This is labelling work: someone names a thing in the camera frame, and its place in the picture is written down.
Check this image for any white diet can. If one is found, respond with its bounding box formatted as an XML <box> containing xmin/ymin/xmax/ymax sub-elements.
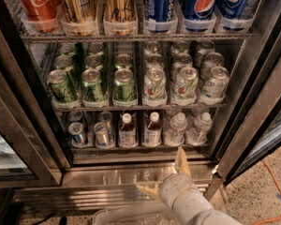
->
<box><xmin>144</xmin><ymin>67</ymin><xmax>166</xmax><ymax>100</ymax></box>
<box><xmin>201</xmin><ymin>67</ymin><xmax>229</xmax><ymax>98</ymax></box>
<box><xmin>173</xmin><ymin>66</ymin><xmax>199</xmax><ymax>99</ymax></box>

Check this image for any silver can second row middle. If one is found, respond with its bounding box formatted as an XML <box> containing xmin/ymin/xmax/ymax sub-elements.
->
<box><xmin>170</xmin><ymin>52</ymin><xmax>193</xmax><ymax>81</ymax></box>

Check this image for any silver blue can front left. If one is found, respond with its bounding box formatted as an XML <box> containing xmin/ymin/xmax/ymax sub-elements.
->
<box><xmin>68</xmin><ymin>122</ymin><xmax>87</xmax><ymax>146</ymax></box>

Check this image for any green can front left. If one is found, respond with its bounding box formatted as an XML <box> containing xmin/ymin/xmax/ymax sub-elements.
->
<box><xmin>47</xmin><ymin>69</ymin><xmax>78</xmax><ymax>103</ymax></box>

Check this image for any brown tea bottle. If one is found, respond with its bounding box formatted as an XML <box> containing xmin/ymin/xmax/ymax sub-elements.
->
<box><xmin>119</xmin><ymin>113</ymin><xmax>138</xmax><ymax>148</ymax></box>
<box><xmin>142</xmin><ymin>112</ymin><xmax>162</xmax><ymax>147</ymax></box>

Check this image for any blue Pepsi can left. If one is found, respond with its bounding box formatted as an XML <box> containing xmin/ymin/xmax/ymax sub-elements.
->
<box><xmin>144</xmin><ymin>0</ymin><xmax>177</xmax><ymax>33</ymax></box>

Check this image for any silver can second row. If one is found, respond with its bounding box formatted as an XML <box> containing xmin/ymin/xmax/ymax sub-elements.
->
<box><xmin>200</xmin><ymin>52</ymin><xmax>224</xmax><ymax>81</ymax></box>
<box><xmin>145</xmin><ymin>53</ymin><xmax>164</xmax><ymax>69</ymax></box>
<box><xmin>170</xmin><ymin>52</ymin><xmax>193</xmax><ymax>81</ymax></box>

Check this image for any blue pepsi can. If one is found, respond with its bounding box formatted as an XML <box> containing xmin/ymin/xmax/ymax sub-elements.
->
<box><xmin>144</xmin><ymin>0</ymin><xmax>177</xmax><ymax>33</ymax></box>
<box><xmin>184</xmin><ymin>0</ymin><xmax>215</xmax><ymax>32</ymax></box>
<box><xmin>219</xmin><ymin>0</ymin><xmax>248</xmax><ymax>31</ymax></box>

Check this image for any orange cable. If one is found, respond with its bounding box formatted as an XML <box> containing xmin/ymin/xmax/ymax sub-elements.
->
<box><xmin>252</xmin><ymin>158</ymin><xmax>281</xmax><ymax>225</ymax></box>

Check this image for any white diet can front middle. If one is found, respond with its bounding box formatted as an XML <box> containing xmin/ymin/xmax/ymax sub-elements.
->
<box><xmin>173</xmin><ymin>66</ymin><xmax>199</xmax><ymax>99</ymax></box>

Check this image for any left glass fridge door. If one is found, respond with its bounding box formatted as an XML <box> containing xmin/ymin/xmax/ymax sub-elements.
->
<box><xmin>0</xmin><ymin>12</ymin><xmax>71</xmax><ymax>189</ymax></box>

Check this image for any silver can second row left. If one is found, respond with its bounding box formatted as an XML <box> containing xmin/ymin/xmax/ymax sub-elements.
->
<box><xmin>145</xmin><ymin>53</ymin><xmax>164</xmax><ymax>69</ymax></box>

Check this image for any green can second row middle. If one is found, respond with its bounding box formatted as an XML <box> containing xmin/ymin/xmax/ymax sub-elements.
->
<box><xmin>84</xmin><ymin>54</ymin><xmax>104</xmax><ymax>72</ymax></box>

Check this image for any clear water bottle left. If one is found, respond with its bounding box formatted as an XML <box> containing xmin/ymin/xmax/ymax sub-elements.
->
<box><xmin>165</xmin><ymin>112</ymin><xmax>187</xmax><ymax>147</ymax></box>

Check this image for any white diet can front right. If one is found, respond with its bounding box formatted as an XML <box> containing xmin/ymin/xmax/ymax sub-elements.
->
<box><xmin>201</xmin><ymin>67</ymin><xmax>229</xmax><ymax>98</ymax></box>

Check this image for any green can front middle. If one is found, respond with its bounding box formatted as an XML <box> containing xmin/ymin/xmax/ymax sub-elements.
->
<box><xmin>81</xmin><ymin>68</ymin><xmax>106</xmax><ymax>102</ymax></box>

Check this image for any green can second row left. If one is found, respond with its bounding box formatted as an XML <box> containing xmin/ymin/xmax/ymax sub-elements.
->
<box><xmin>54</xmin><ymin>54</ymin><xmax>80</xmax><ymax>90</ymax></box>

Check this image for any green can second row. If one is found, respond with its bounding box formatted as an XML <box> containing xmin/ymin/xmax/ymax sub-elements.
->
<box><xmin>114</xmin><ymin>53</ymin><xmax>133</xmax><ymax>69</ymax></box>
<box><xmin>54</xmin><ymin>54</ymin><xmax>80</xmax><ymax>90</ymax></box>
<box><xmin>84</xmin><ymin>54</ymin><xmax>104</xmax><ymax>72</ymax></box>

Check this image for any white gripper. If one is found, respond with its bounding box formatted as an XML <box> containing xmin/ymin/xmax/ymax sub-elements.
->
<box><xmin>135</xmin><ymin>147</ymin><xmax>213</xmax><ymax>225</ymax></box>

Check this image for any gold striped soda can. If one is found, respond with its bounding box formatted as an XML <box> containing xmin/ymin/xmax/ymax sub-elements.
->
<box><xmin>62</xmin><ymin>0</ymin><xmax>96</xmax><ymax>36</ymax></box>

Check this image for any open fridge door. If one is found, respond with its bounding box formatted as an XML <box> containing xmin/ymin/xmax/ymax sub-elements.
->
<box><xmin>216</xmin><ymin>47</ymin><xmax>281</xmax><ymax>185</ymax></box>

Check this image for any white diet can front left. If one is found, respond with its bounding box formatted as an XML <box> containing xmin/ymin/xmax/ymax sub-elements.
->
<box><xmin>144</xmin><ymin>67</ymin><xmax>166</xmax><ymax>100</ymax></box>

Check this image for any green can front right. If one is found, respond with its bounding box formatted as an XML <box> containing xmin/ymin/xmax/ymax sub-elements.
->
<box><xmin>113</xmin><ymin>68</ymin><xmax>137</xmax><ymax>102</ymax></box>

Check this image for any clear plastic bin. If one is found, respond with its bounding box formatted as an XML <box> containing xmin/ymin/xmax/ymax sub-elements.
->
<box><xmin>92</xmin><ymin>201</ymin><xmax>180</xmax><ymax>225</ymax></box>

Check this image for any red Coca-Cola can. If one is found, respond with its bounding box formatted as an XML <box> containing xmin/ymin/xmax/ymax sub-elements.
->
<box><xmin>20</xmin><ymin>0</ymin><xmax>58</xmax><ymax>33</ymax></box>

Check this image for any green can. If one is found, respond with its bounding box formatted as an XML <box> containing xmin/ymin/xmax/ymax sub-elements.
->
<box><xmin>113</xmin><ymin>68</ymin><xmax>137</xmax><ymax>102</ymax></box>
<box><xmin>81</xmin><ymin>68</ymin><xmax>106</xmax><ymax>102</ymax></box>
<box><xmin>47</xmin><ymin>69</ymin><xmax>78</xmax><ymax>103</ymax></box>

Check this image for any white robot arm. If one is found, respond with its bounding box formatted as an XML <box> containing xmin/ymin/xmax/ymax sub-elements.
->
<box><xmin>135</xmin><ymin>147</ymin><xmax>242</xmax><ymax>225</ymax></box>

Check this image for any silver blue can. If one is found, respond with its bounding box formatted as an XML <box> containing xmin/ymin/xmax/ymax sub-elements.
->
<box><xmin>68</xmin><ymin>122</ymin><xmax>87</xmax><ymax>146</ymax></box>
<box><xmin>94</xmin><ymin>122</ymin><xmax>111</xmax><ymax>147</ymax></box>

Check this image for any clear water bottle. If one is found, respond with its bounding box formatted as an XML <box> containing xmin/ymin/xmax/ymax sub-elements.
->
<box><xmin>186</xmin><ymin>112</ymin><xmax>213</xmax><ymax>145</ymax></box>
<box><xmin>165</xmin><ymin>112</ymin><xmax>187</xmax><ymax>147</ymax></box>

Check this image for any silver blue can front right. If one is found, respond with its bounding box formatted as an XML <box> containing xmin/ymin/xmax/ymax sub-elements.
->
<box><xmin>94</xmin><ymin>122</ymin><xmax>111</xmax><ymax>147</ymax></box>

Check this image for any clear water bottle right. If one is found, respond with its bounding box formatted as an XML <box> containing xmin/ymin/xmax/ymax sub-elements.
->
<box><xmin>186</xmin><ymin>112</ymin><xmax>213</xmax><ymax>145</ymax></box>

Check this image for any blue Pepsi can right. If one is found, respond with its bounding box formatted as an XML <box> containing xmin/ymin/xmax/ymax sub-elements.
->
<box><xmin>219</xmin><ymin>0</ymin><xmax>248</xmax><ymax>31</ymax></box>

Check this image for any blue Pepsi can middle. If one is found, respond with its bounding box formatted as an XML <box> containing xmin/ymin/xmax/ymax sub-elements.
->
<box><xmin>184</xmin><ymin>0</ymin><xmax>215</xmax><ymax>32</ymax></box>

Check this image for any silver can second row right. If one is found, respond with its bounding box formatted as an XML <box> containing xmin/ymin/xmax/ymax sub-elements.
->
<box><xmin>200</xmin><ymin>52</ymin><xmax>224</xmax><ymax>81</ymax></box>

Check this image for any green can second row right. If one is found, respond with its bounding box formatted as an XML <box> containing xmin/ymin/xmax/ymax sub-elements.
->
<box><xmin>114</xmin><ymin>53</ymin><xmax>133</xmax><ymax>69</ymax></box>

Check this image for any stainless steel fridge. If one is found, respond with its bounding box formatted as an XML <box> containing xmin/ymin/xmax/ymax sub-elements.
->
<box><xmin>0</xmin><ymin>0</ymin><xmax>281</xmax><ymax>214</ymax></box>

